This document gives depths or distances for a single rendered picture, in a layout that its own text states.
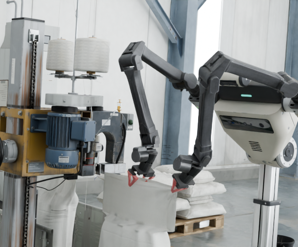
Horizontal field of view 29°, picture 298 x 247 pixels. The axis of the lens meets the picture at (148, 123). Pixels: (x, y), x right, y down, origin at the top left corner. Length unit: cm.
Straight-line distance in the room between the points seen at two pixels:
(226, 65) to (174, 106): 666
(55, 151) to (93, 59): 46
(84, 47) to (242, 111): 80
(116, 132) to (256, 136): 73
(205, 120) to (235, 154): 801
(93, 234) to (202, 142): 136
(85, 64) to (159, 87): 618
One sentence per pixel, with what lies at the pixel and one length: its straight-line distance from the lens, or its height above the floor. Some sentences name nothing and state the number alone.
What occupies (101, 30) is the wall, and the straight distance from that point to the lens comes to 806.
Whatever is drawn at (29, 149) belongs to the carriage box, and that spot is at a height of 115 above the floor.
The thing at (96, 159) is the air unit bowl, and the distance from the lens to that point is 287.
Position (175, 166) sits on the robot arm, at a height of 114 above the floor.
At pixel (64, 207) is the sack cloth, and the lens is 318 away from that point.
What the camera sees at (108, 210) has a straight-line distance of 292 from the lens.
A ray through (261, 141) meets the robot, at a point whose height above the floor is 125.
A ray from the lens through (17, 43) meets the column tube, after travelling 277.
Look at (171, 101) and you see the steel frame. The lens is 892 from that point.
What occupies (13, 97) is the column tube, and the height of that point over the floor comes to 139.
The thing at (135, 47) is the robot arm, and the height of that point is 164.
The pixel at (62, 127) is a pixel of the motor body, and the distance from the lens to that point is 258.
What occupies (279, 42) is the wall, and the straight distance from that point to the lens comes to 1125.
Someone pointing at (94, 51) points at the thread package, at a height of 162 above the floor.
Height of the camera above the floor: 144
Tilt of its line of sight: 3 degrees down
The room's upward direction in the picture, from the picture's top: 4 degrees clockwise
